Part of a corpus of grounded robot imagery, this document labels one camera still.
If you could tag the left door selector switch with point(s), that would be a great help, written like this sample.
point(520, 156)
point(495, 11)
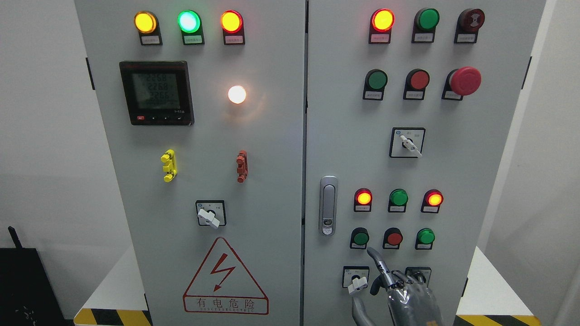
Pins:
point(211, 213)

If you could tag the dark red buzzer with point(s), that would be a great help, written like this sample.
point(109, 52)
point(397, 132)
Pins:
point(468, 24)

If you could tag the orange-red indicator lamp top left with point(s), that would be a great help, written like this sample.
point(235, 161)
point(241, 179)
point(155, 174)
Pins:
point(233, 28)

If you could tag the red indicator lamp lower right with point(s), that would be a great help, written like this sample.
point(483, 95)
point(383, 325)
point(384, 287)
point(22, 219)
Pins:
point(432, 201)

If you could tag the black digital power meter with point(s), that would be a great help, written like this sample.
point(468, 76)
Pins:
point(157, 92)

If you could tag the red lit lamp top right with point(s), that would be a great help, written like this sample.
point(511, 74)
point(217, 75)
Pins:
point(380, 26)

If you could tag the red stop push button lower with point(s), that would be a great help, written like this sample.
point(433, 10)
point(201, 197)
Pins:
point(392, 238)

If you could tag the green lamp button lower right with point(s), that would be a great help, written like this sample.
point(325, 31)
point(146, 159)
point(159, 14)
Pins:
point(425, 239)

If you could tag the yellow indicator lamp top left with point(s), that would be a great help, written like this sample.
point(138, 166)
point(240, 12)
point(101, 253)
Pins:
point(148, 29)

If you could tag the green push button upper row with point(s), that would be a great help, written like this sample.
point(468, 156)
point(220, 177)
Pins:
point(374, 85)

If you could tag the yellow terminal connector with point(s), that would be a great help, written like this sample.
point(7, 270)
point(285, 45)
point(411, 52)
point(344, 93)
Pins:
point(169, 165)

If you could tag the red push button upper row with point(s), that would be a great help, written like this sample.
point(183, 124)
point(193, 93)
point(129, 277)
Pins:
point(415, 85)

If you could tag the black box with antenna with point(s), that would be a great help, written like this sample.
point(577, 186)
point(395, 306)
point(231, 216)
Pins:
point(26, 296)

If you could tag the red terminal connector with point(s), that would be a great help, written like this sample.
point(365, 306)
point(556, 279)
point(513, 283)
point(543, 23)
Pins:
point(242, 166)

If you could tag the green indicator lamp lower middle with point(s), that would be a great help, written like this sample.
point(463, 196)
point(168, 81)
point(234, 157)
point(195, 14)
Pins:
point(398, 200)

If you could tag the green lamp top right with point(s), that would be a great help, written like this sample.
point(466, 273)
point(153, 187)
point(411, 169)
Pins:
point(424, 26)

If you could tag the grey right cabinet door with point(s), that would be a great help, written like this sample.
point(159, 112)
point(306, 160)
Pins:
point(349, 137)

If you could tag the red electric hazard warning sticker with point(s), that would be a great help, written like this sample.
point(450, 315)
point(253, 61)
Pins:
point(223, 284)

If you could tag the silver door lock handle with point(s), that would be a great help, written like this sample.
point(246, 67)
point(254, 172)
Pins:
point(327, 204)

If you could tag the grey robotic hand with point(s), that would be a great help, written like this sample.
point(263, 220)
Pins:
point(410, 301)

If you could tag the green start push button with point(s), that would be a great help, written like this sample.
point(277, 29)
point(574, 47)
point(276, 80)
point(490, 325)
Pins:
point(359, 238)

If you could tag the grey left cabinet door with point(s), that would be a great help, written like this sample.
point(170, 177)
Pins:
point(264, 213)

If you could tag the red indicator lamp lower left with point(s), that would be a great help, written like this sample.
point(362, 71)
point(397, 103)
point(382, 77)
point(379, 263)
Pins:
point(362, 200)

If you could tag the grey cabinet door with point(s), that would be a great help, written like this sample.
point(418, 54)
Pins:
point(349, 137)
point(264, 213)

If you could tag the white platform with hazard stripes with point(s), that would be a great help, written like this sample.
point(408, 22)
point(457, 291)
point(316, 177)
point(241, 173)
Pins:
point(488, 300)

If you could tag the lower left selector switch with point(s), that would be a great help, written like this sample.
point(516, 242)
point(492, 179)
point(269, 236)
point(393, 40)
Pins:
point(355, 278)

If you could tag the red emergency stop mushroom button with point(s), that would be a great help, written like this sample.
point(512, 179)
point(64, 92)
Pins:
point(461, 82)

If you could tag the black rotary knob switch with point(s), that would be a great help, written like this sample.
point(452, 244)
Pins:
point(421, 274)

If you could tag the upper right selector switch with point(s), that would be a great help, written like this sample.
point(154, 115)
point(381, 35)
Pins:
point(407, 142)

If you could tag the green indicator lamp top left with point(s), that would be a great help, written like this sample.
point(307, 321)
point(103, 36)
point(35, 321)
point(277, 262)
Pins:
point(191, 28)

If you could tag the green indicator lamp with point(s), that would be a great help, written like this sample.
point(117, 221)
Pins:
point(191, 28)
point(398, 200)

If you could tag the white indicator lamp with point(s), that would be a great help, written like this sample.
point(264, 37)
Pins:
point(237, 94)

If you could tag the red indicator lamp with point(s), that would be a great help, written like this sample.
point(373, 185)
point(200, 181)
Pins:
point(362, 200)
point(432, 201)

